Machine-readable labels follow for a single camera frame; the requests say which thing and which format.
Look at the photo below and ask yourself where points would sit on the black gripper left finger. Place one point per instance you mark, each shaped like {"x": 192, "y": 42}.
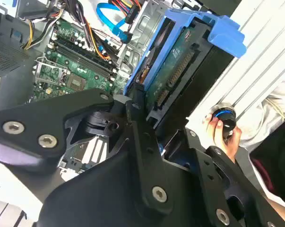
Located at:
{"x": 38, "y": 118}

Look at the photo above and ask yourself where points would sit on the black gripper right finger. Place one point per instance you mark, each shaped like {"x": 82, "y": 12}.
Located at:
{"x": 218, "y": 179}

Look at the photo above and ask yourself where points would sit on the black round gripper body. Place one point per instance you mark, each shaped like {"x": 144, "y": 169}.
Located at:
{"x": 104, "y": 189}

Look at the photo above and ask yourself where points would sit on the hard disk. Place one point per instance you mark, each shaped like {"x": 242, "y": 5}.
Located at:
{"x": 180, "y": 61}

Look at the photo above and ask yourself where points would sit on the person's hand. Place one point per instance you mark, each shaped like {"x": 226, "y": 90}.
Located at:
{"x": 215, "y": 132}

